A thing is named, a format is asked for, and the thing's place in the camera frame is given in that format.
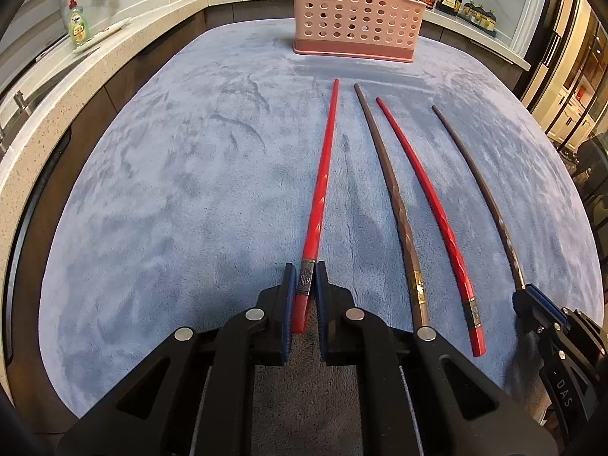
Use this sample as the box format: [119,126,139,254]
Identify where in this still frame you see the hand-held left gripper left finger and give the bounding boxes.
[57,262,298,456]

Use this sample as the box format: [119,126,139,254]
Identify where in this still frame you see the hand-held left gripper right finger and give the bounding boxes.
[314,260,559,456]

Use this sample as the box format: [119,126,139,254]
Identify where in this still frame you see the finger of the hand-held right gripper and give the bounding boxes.
[526,284,571,324]
[511,293,547,338]

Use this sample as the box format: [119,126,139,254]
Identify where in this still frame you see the red chopstick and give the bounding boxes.
[291,78,341,334]
[375,97,487,358]

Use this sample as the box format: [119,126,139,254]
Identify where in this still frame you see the brown chopstick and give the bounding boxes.
[431,105,527,293]
[353,82,431,333]

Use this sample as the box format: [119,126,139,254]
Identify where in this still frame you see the pink perforated plastic basket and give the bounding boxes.
[291,0,425,63]

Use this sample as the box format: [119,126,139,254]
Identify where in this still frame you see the blue-grey fleece blanket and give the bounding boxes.
[38,18,605,456]

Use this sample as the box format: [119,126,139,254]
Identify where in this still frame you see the glass door cabinet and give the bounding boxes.
[520,0,608,153]

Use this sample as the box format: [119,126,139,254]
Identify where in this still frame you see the rack of small condiment jars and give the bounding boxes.
[460,2,498,39]

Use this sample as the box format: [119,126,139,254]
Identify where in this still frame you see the white patterned plate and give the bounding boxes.
[73,16,133,51]

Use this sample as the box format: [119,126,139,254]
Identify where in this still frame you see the chrome soap dispenser pump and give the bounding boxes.
[12,89,33,117]

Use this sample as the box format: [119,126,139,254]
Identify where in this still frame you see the stainless steel sink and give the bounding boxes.
[0,43,72,119]

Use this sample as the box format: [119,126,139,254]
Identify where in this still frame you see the green dish soap bottle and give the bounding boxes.
[64,0,91,47]

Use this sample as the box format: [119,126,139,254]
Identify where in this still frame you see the window blinds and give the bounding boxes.
[0,0,67,86]

